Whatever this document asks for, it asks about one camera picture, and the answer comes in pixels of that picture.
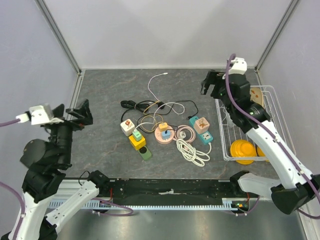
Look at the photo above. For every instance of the white wire dish rack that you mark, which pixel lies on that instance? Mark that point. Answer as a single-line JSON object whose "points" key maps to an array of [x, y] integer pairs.
{"points": [[265, 128]]}

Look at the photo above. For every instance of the yellow bowl front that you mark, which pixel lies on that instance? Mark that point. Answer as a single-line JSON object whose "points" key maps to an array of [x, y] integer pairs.
{"points": [[242, 148]]}

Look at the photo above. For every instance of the yellow bowl right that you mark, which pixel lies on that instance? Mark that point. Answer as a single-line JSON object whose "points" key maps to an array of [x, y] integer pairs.
{"points": [[261, 155]]}

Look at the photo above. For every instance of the beige patterned plate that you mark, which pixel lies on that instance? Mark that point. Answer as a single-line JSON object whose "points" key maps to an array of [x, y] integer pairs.
{"points": [[256, 96]]}

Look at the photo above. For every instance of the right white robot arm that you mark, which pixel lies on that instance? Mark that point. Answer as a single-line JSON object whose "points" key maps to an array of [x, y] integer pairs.
{"points": [[296, 185]]}

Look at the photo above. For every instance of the white cube adapter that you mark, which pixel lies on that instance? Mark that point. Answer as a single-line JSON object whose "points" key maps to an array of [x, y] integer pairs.
{"points": [[127, 126]]}

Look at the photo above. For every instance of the blue charger plug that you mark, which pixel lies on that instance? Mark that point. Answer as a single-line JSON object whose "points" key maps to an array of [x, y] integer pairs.
{"points": [[166, 135]]}

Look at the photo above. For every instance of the light blue cable duct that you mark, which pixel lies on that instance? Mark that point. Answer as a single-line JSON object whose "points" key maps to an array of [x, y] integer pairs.
{"points": [[226, 205]]}

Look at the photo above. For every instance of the pink round socket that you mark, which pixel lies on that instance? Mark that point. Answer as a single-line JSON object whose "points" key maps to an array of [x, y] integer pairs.
{"points": [[158, 138]]}

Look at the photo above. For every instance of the yellow bowl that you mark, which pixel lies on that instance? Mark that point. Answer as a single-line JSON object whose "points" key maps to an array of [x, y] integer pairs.
{"points": [[261, 155], [242, 148]]}

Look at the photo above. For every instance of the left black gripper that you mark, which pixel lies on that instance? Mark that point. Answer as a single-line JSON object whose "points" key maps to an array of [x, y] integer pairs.
{"points": [[83, 111]]}

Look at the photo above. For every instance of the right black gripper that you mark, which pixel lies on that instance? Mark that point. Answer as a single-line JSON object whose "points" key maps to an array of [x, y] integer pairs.
{"points": [[213, 77]]}

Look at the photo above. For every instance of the green power strip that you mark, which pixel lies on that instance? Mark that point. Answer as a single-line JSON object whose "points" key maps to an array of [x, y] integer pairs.
{"points": [[145, 153]]}

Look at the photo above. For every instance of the teal power strip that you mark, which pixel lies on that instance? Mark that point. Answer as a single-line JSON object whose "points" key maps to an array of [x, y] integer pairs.
{"points": [[206, 137]]}

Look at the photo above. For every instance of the yellow cube socket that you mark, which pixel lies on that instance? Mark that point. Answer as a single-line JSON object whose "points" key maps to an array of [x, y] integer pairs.
{"points": [[137, 144]]}

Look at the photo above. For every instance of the light green plug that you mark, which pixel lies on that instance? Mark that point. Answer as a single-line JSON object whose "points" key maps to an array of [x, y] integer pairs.
{"points": [[137, 135]]}

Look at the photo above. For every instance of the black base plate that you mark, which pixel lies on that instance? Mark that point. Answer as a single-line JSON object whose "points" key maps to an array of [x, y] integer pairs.
{"points": [[171, 192]]}

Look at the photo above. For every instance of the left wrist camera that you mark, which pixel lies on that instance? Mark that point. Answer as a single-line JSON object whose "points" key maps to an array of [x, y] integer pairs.
{"points": [[39, 115]]}

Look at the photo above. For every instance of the orange charger plug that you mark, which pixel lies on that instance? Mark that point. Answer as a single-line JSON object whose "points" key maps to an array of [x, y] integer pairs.
{"points": [[163, 126]]}

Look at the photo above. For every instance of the pink cube socket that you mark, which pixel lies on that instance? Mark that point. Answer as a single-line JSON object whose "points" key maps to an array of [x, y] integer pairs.
{"points": [[201, 125]]}

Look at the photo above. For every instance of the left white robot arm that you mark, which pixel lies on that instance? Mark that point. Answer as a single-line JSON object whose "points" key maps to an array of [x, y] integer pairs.
{"points": [[46, 161]]}

